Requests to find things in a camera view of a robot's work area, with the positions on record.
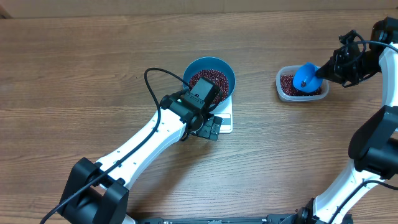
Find blue plastic scoop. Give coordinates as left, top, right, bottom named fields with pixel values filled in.
left=292, top=63, right=323, bottom=93

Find red adzuki beans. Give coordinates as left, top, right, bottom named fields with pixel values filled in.
left=188, top=68, right=323, bottom=105

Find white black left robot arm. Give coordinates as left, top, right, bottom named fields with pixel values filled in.
left=57, top=78, right=222, bottom=224

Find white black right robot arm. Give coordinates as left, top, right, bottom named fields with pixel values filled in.
left=283, top=17, right=397, bottom=223

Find white digital kitchen scale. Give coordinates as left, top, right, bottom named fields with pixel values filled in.
left=212, top=95, right=233, bottom=134

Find teal plastic bowl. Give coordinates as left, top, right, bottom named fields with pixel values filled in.
left=183, top=57, right=236, bottom=97

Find clear plastic container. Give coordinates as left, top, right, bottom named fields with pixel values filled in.
left=275, top=65, right=330, bottom=103

